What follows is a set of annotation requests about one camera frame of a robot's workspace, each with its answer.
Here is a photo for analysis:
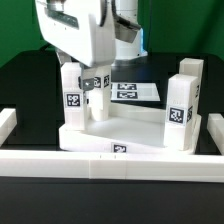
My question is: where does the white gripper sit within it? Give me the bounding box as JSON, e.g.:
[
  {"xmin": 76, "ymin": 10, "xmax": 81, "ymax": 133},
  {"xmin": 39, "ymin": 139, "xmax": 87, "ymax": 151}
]
[{"xmin": 35, "ymin": 0, "xmax": 116, "ymax": 91}]

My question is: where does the white desk top tray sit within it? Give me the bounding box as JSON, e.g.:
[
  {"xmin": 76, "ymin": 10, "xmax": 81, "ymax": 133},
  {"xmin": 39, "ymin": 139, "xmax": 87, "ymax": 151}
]
[{"xmin": 59, "ymin": 103, "xmax": 201, "ymax": 155}]

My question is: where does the fiducial marker sheet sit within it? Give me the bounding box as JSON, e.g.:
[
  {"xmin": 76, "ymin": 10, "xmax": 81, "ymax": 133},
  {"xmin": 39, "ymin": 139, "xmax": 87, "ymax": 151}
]
[{"xmin": 111, "ymin": 82, "xmax": 160, "ymax": 102}]

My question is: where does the white left fence block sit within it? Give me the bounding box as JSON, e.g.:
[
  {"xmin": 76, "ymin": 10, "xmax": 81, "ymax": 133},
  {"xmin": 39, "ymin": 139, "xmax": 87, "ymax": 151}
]
[{"xmin": 0, "ymin": 108, "xmax": 17, "ymax": 146}]

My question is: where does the white fence block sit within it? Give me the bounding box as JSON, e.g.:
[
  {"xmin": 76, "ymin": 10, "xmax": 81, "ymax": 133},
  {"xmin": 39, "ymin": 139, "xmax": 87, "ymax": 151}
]
[
  {"xmin": 0, "ymin": 108, "xmax": 17, "ymax": 146},
  {"xmin": 207, "ymin": 113, "xmax": 224, "ymax": 156}
]

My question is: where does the white front fence bar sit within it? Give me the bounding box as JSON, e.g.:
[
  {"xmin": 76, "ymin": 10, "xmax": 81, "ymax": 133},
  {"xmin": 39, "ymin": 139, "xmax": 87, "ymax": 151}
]
[{"xmin": 0, "ymin": 150, "xmax": 224, "ymax": 183}]

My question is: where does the white right fence block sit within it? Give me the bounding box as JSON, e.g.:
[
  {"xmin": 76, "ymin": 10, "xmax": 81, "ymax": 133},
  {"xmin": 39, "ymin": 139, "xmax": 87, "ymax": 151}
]
[{"xmin": 207, "ymin": 113, "xmax": 224, "ymax": 156}]

